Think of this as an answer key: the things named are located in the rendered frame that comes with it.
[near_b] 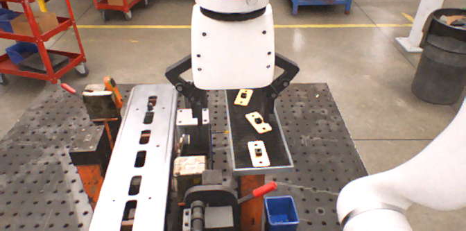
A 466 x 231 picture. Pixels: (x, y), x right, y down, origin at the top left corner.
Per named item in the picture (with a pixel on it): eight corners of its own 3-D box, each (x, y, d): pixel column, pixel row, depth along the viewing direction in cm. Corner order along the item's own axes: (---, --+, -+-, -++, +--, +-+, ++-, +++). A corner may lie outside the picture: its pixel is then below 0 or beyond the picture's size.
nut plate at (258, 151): (247, 143, 84) (247, 139, 83) (262, 141, 84) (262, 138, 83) (254, 167, 77) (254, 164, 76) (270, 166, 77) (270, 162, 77)
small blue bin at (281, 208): (262, 213, 121) (263, 197, 116) (289, 211, 121) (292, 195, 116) (268, 241, 112) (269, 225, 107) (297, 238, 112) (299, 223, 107)
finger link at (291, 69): (301, 44, 42) (294, 82, 45) (240, 42, 41) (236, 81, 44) (304, 48, 41) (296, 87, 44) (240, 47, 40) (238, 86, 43)
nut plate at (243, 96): (240, 89, 104) (240, 85, 103) (252, 91, 103) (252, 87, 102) (234, 104, 97) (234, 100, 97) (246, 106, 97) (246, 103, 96)
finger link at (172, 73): (224, 43, 41) (227, 82, 44) (161, 48, 40) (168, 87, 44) (225, 47, 40) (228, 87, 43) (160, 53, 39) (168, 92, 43)
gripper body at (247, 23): (272, -15, 40) (266, 66, 47) (187, -13, 40) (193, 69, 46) (286, 6, 34) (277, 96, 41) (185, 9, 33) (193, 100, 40)
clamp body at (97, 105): (102, 152, 147) (81, 82, 126) (137, 150, 148) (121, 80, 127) (96, 169, 139) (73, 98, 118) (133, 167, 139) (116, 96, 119)
